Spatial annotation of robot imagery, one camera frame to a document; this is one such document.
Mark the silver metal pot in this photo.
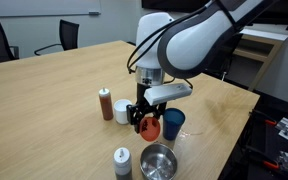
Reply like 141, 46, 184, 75
140, 143, 178, 180

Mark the black office chair centre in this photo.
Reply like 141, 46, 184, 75
33, 19, 80, 57

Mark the orange handled clamp upper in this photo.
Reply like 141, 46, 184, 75
249, 109, 278, 127

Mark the black wall screen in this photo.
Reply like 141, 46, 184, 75
141, 0, 288, 30

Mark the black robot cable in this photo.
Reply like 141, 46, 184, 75
126, 0, 225, 75

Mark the dark sauce squeeze bottle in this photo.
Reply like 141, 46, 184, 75
113, 147, 132, 180

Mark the brown sauce squeeze bottle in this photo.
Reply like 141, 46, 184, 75
99, 88, 113, 120

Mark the orange handled clamp lower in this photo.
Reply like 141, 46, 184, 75
245, 144, 280, 170

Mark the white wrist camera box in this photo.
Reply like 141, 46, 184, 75
144, 83, 192, 106

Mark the blue plastic cup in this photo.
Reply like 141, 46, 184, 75
163, 108, 185, 141

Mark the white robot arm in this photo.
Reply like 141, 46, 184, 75
127, 0, 278, 126

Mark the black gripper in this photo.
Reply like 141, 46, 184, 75
126, 84, 167, 125

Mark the orange plastic cup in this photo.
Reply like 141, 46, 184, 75
140, 117, 160, 142

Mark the white wall whiteboard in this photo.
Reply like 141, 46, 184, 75
0, 0, 101, 17

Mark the black office chair by shelf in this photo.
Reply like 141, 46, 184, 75
205, 33, 243, 80

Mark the white ceramic mug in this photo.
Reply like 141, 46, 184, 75
114, 99, 131, 125

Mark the wooden wall shelf unit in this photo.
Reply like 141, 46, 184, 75
233, 29, 288, 91

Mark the orange handled clamp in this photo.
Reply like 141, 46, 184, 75
249, 109, 278, 127
245, 144, 280, 170

